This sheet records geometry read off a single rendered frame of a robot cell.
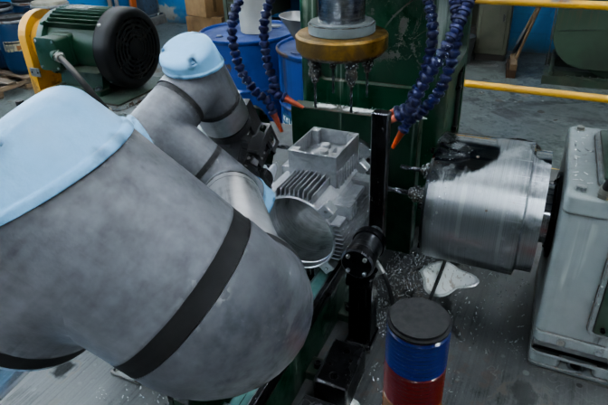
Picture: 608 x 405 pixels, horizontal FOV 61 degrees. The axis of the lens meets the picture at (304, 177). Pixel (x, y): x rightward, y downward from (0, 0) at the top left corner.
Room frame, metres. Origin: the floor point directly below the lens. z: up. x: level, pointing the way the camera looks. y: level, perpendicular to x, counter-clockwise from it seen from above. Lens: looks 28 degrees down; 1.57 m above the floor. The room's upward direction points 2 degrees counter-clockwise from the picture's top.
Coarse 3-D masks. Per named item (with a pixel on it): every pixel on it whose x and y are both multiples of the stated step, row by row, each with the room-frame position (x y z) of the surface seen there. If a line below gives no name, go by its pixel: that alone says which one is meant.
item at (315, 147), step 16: (320, 128) 0.99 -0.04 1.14; (304, 144) 0.95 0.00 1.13; (320, 144) 0.98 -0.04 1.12; (336, 144) 0.97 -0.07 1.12; (352, 144) 0.92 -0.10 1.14; (304, 160) 0.88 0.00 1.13; (320, 160) 0.86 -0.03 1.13; (336, 160) 0.85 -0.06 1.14; (352, 160) 0.92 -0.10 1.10; (336, 176) 0.85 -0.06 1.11
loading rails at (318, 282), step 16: (320, 272) 0.80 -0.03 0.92; (336, 272) 0.79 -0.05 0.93; (320, 288) 0.76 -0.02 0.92; (336, 288) 0.79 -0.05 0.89; (320, 304) 0.72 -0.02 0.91; (336, 304) 0.79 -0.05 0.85; (320, 320) 0.72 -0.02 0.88; (336, 320) 0.79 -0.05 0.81; (320, 336) 0.71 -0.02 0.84; (304, 352) 0.65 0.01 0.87; (288, 368) 0.60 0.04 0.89; (304, 368) 0.65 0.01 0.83; (272, 384) 0.55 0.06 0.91; (288, 384) 0.59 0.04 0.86; (176, 400) 0.53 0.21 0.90; (192, 400) 0.53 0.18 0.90; (224, 400) 0.59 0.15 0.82; (240, 400) 0.52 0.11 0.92; (256, 400) 0.51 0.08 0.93; (272, 400) 0.54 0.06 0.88; (288, 400) 0.59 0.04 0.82
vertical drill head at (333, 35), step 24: (336, 0) 0.97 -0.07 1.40; (360, 0) 0.98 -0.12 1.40; (312, 24) 0.99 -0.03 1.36; (336, 24) 0.97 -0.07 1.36; (360, 24) 0.97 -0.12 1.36; (312, 48) 0.95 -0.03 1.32; (336, 48) 0.93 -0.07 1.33; (360, 48) 0.93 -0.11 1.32; (384, 48) 0.96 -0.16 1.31; (312, 72) 0.98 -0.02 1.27
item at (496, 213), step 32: (448, 160) 0.82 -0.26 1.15; (480, 160) 0.80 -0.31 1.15; (512, 160) 0.79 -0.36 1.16; (544, 160) 0.79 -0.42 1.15; (416, 192) 0.84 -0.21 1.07; (448, 192) 0.77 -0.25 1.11; (480, 192) 0.76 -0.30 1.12; (512, 192) 0.74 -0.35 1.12; (544, 192) 0.73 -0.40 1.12; (448, 224) 0.75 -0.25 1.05; (480, 224) 0.73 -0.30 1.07; (512, 224) 0.71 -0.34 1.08; (544, 224) 0.75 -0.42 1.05; (448, 256) 0.77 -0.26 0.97; (480, 256) 0.73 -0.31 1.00; (512, 256) 0.71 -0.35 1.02
